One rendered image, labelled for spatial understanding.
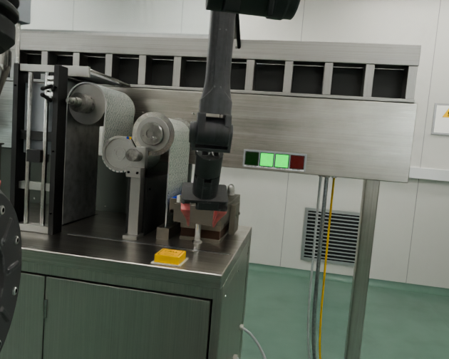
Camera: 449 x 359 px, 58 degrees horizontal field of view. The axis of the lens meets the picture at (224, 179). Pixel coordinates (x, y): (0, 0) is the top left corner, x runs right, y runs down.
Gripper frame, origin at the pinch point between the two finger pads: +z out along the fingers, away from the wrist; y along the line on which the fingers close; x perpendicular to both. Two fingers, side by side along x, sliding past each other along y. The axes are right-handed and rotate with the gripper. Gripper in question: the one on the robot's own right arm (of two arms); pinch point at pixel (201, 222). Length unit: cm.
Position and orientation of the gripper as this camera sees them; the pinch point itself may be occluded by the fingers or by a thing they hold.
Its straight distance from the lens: 96.2
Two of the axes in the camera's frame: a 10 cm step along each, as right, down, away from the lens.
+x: 0.7, 5.8, -8.1
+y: -9.9, -0.6, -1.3
